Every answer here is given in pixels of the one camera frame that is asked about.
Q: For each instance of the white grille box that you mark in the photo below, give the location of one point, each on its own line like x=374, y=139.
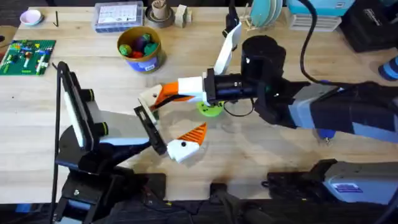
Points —
x=314, y=22

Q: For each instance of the light blue box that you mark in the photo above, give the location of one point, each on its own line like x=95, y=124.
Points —
x=320, y=7

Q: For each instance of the black box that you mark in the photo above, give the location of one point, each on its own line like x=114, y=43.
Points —
x=370, y=28

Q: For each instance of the green board with blocks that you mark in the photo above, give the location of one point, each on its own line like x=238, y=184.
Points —
x=26, y=57

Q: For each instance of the green disc with holes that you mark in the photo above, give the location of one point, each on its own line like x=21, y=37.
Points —
x=210, y=110

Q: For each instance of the blue tape rolls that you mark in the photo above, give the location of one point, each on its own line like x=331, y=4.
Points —
x=390, y=69

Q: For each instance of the wooden blocks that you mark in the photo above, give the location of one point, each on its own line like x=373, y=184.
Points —
x=182, y=15

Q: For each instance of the wooden peg rack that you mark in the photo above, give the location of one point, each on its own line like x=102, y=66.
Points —
x=247, y=23

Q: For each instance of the clear plastic box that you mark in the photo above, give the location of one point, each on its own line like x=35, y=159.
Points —
x=118, y=15

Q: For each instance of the black hex key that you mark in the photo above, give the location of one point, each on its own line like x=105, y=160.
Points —
x=57, y=18

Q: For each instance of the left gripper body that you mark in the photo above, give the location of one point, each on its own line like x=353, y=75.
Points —
x=124, y=127

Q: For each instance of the tub with toys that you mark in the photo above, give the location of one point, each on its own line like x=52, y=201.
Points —
x=140, y=46

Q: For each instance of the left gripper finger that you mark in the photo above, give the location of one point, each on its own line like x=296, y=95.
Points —
x=183, y=151
x=149, y=95

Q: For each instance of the tape roll with cup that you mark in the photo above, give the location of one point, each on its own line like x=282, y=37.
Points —
x=160, y=14

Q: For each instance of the teal plates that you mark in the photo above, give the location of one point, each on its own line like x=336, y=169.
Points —
x=264, y=12

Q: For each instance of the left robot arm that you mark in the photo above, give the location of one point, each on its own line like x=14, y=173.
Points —
x=93, y=193

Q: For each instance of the pale pink bowl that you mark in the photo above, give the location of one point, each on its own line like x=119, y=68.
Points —
x=31, y=17

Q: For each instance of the blue electric screwdriver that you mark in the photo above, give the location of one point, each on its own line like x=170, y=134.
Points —
x=325, y=133

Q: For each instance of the orange ribbed wedge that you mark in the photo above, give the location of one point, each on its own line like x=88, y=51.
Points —
x=161, y=99

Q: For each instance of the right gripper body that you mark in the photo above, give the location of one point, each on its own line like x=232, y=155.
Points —
x=264, y=68

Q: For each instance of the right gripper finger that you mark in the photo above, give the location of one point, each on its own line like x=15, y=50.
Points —
x=196, y=99
x=190, y=86

